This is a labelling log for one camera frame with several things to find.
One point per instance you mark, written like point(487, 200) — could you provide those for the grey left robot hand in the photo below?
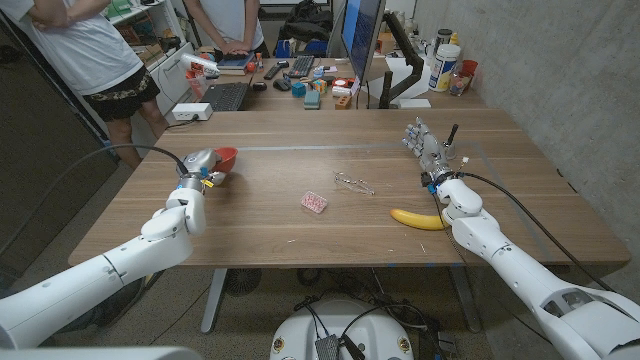
point(197, 165)

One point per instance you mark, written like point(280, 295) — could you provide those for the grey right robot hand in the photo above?
point(427, 150)

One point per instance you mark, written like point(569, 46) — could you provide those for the red bowl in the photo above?
point(229, 157)

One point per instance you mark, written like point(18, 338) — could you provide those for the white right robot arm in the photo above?
point(510, 260)

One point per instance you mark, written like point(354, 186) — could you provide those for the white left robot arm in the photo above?
point(125, 260)

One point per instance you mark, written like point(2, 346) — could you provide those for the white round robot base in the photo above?
point(370, 335)

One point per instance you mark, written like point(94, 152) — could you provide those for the yellow banana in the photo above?
point(417, 221)

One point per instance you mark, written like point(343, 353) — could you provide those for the black stick on grey base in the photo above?
point(451, 140)

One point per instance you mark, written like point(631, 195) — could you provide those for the white flat box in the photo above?
point(414, 103)

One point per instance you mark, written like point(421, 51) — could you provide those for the white power strip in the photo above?
point(192, 111)

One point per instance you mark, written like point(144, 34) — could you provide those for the clear glass jar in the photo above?
point(459, 84)

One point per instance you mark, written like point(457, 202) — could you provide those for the black laptop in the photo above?
point(227, 96)

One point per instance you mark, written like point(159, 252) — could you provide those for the white canister blue label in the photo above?
point(443, 70)

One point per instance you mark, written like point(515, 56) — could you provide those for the white paper sheet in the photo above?
point(400, 70)

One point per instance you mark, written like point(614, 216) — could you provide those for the white shelf cabinet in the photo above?
point(170, 75)

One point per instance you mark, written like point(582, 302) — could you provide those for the red cup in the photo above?
point(470, 66)

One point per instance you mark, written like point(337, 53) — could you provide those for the orange brick block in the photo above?
point(343, 103)

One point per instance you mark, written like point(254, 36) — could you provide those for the black computer mouse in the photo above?
point(259, 86)
point(281, 84)

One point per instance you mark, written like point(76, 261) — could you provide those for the white spray can red label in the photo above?
point(200, 65)

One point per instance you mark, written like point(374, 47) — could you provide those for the wooden desk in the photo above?
point(280, 102)

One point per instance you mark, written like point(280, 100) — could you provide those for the red white small gadget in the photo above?
point(342, 86)

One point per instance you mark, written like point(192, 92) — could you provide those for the blue book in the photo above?
point(236, 65)

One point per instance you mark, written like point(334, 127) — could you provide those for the yellow bottle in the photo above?
point(454, 39)

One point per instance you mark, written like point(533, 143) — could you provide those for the black remote control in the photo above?
point(275, 71)

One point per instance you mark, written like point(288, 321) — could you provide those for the pink patterned small box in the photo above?
point(314, 202)

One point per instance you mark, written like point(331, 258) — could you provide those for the round black fan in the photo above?
point(242, 281)

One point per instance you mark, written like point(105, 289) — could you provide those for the colourful toy blocks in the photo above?
point(320, 86)

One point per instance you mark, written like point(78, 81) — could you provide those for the blue cube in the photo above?
point(298, 90)

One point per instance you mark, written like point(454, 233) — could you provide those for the teal rectangular block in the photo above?
point(311, 99)

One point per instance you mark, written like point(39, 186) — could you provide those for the grey table leg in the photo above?
point(465, 300)
point(214, 300)

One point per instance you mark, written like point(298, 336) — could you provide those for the computer monitor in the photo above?
point(362, 30)

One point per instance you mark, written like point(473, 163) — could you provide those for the black keyboard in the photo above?
point(301, 66)

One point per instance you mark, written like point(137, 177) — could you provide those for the person in plain white shirt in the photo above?
point(230, 17)

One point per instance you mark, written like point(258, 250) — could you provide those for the blue chair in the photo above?
point(312, 47)

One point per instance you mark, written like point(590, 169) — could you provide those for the dark cabinet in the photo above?
point(40, 125)

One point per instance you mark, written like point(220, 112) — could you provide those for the person in camouflage shorts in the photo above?
point(80, 45)

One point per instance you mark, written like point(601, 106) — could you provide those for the black backpack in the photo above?
point(307, 22)

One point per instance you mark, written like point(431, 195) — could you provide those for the white robot torso edge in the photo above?
point(100, 354)

